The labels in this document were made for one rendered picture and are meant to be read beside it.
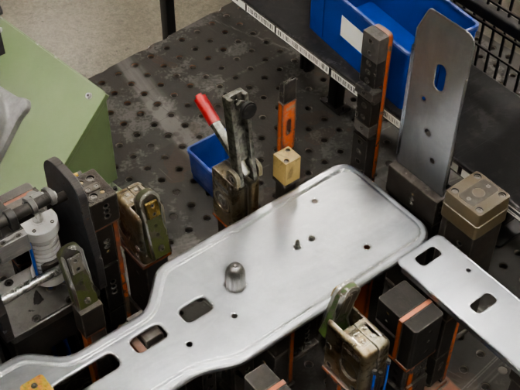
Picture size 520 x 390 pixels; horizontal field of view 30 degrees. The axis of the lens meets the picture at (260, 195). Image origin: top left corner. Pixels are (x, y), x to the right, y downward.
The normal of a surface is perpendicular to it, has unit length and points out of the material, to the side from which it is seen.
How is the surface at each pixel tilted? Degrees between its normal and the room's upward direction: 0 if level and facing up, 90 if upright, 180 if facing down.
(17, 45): 42
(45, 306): 0
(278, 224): 0
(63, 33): 0
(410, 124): 90
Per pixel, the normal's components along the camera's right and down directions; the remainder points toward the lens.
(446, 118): -0.79, 0.44
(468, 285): 0.00, -0.69
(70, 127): -0.47, -0.17
